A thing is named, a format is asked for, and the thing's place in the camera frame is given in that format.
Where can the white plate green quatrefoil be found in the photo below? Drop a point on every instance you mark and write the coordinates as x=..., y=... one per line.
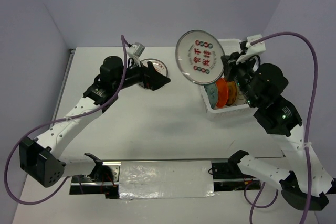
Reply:
x=240, y=99

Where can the orange plastic plate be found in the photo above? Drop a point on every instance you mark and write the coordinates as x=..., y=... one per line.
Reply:
x=222, y=93

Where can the silver foil tape panel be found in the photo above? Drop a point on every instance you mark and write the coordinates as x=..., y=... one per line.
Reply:
x=164, y=180

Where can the brown yellow patterned plate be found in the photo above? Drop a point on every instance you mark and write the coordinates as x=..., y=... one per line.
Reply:
x=232, y=93

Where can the white plate red characters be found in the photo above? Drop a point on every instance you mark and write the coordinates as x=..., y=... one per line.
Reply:
x=198, y=57

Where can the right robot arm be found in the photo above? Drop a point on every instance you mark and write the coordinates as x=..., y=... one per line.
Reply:
x=307, y=180

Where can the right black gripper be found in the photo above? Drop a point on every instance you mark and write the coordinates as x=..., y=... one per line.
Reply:
x=229, y=62

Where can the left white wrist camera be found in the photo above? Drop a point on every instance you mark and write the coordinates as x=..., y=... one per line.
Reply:
x=135, y=51

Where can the black metal base rail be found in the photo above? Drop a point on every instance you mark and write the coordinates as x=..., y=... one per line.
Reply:
x=106, y=180

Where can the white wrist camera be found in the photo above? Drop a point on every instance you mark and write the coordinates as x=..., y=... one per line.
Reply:
x=248, y=49
x=135, y=51

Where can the white plate orange sunburst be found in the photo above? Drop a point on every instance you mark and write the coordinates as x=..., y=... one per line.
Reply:
x=159, y=66

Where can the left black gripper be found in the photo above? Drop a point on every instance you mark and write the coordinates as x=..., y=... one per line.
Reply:
x=149, y=75

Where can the blue patterned small plate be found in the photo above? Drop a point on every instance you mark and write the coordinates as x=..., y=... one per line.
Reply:
x=212, y=94

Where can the white plastic dish rack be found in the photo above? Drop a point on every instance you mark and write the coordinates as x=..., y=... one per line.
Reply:
x=229, y=46

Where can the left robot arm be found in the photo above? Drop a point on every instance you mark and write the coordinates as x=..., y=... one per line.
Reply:
x=40, y=158

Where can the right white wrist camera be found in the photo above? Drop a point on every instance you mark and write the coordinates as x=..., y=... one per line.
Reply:
x=248, y=49

